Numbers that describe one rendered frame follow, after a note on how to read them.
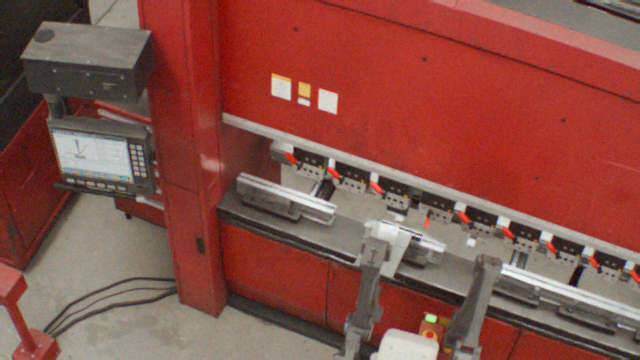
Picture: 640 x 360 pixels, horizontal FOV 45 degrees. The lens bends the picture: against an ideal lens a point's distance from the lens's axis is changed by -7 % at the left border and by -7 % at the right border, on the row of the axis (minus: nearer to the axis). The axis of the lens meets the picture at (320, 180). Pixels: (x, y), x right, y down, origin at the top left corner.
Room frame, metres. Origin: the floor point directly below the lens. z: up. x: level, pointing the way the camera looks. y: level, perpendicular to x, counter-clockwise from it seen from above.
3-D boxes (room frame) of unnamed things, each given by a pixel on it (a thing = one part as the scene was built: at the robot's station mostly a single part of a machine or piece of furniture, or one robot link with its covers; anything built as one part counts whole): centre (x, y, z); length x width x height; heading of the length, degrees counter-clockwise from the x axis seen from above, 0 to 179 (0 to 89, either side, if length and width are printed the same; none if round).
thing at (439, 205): (2.37, -0.52, 1.26); 0.15 x 0.09 x 0.17; 69
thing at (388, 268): (2.29, -0.30, 1.00); 0.26 x 0.18 x 0.01; 159
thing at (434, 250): (2.41, -0.41, 0.92); 0.39 x 0.06 x 0.10; 69
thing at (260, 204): (2.59, 0.23, 0.89); 0.30 x 0.05 x 0.03; 69
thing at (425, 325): (1.97, -0.58, 0.75); 0.20 x 0.16 x 0.18; 75
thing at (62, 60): (2.48, 0.97, 1.53); 0.51 x 0.25 x 0.85; 84
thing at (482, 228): (2.30, -0.70, 1.26); 0.15 x 0.09 x 0.17; 69
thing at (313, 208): (2.63, 0.16, 0.92); 0.50 x 0.06 x 0.10; 69
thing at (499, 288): (2.16, -0.90, 0.89); 0.30 x 0.05 x 0.03; 69
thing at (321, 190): (2.95, -0.07, 0.81); 0.64 x 0.08 x 0.14; 159
